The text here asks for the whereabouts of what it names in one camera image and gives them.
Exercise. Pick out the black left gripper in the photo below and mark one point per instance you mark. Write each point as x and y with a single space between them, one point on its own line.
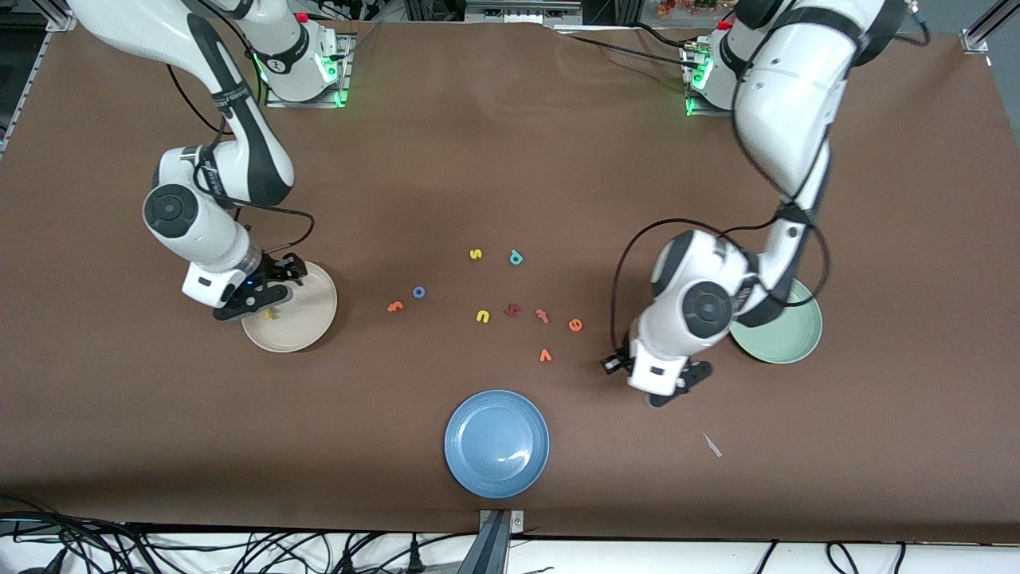
621 361

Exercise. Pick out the brown table cover sheet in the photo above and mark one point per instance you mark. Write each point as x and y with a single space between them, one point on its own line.
558 159

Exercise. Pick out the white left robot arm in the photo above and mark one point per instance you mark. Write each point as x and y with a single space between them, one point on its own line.
701 311

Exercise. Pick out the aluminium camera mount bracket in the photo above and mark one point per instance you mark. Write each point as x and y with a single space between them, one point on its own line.
498 550

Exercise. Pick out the green plate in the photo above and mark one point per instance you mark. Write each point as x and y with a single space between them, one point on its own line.
789 335

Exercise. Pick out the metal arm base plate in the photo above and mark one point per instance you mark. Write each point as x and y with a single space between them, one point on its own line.
345 88
709 113

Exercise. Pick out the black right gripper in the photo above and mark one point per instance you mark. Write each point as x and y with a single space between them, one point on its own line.
280 271

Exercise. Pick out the orange artificial flowers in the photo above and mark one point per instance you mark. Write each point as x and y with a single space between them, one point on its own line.
685 6

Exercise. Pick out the grey metal box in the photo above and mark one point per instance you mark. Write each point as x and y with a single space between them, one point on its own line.
518 12

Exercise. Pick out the blue plate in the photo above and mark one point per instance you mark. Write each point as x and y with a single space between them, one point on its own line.
496 443

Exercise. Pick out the beige brown plate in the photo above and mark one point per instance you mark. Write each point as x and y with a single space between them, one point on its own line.
311 319

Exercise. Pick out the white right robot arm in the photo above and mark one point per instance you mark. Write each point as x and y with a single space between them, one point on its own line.
199 231

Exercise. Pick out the white paper scrap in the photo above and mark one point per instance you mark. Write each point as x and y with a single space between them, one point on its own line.
712 446

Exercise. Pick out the aluminium frame rail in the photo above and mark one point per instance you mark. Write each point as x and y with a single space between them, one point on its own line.
976 38

